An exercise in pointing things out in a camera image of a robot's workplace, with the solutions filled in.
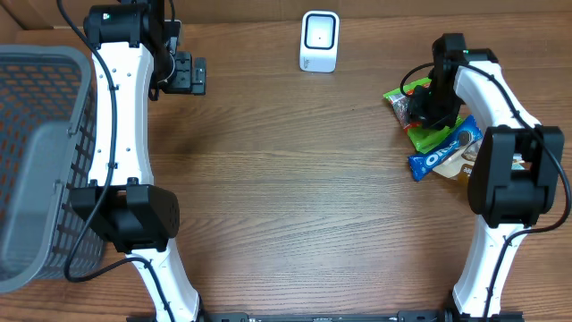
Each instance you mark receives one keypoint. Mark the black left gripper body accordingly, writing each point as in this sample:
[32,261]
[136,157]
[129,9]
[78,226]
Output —
[180,80]

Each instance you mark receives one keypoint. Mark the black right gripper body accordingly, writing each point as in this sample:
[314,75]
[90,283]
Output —
[439,107]

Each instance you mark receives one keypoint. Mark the green Haribo candy bag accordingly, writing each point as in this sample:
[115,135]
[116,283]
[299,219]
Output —
[422,139]

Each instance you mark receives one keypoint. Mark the dark blue snack packet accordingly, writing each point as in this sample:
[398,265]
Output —
[461,137]

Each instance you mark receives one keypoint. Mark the beige mushroom snack bag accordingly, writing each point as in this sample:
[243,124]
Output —
[458,167]

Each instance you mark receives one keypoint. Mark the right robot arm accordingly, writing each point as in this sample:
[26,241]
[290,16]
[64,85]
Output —
[514,177]

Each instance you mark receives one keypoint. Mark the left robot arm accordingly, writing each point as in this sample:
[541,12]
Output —
[136,55]

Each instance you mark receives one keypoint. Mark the white barcode scanner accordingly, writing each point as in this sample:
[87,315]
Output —
[319,41]

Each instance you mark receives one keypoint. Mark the grey plastic shopping basket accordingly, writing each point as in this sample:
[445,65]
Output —
[48,131]

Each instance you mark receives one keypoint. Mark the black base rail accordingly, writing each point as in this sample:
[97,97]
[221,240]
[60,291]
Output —
[401,316]

